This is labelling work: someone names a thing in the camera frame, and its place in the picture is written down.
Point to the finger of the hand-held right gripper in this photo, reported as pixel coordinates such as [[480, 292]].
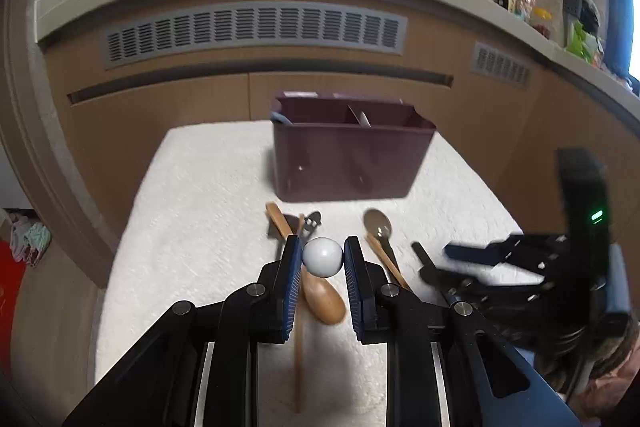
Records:
[[480, 253], [435, 274]]

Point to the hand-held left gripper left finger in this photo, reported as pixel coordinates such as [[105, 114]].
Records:
[[292, 287]]

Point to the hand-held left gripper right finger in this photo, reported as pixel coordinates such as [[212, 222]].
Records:
[[352, 287]]

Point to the white round spoon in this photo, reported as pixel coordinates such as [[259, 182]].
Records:
[[322, 256]]

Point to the maroon utensil organizer box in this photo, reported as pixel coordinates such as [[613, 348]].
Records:
[[350, 162]]

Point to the person's right hand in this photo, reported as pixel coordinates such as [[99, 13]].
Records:
[[615, 382]]

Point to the wooden spoon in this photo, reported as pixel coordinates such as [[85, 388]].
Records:
[[325, 302]]

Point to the white fluffy towel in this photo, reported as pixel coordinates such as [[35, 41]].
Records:
[[200, 217]]

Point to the short grey vent grille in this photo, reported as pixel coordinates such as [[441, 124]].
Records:
[[501, 64]]

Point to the green packet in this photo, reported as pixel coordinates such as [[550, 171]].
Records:
[[582, 42]]

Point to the jar with yellow lid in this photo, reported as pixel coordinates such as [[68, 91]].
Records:
[[541, 23]]

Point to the wooden cabinet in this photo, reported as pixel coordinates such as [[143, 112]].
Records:
[[175, 107]]

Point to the dark utensil holder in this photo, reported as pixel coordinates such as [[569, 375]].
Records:
[[582, 7]]

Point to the plastic bottle with orange cap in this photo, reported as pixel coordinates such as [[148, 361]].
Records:
[[525, 2]]

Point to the long grey vent grille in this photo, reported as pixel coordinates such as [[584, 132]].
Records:
[[250, 32]]

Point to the patterned cloth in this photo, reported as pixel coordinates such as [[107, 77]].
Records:
[[27, 239]]

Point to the red cloth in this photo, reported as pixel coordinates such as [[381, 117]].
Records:
[[10, 287]]

